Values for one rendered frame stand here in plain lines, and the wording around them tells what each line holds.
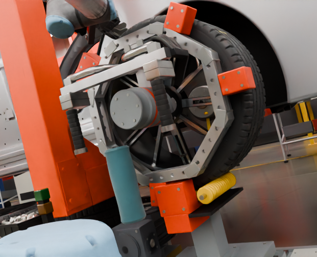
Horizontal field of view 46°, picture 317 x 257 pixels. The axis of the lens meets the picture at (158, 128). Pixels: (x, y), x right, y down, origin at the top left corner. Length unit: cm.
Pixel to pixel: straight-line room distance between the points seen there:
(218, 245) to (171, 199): 29
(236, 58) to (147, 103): 33
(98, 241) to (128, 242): 114
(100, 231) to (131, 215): 80
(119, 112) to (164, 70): 24
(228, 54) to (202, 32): 12
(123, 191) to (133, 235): 36
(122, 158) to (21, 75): 61
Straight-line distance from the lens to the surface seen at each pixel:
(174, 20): 127
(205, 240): 149
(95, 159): 174
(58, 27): 129
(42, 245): 46
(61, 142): 159
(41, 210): 141
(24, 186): 761
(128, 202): 127
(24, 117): 164
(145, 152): 154
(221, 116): 119
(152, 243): 163
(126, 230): 161
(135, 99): 117
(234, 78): 117
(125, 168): 126
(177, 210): 131
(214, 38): 130
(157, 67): 103
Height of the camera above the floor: 74
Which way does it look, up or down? 1 degrees up
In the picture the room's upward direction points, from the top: 14 degrees counter-clockwise
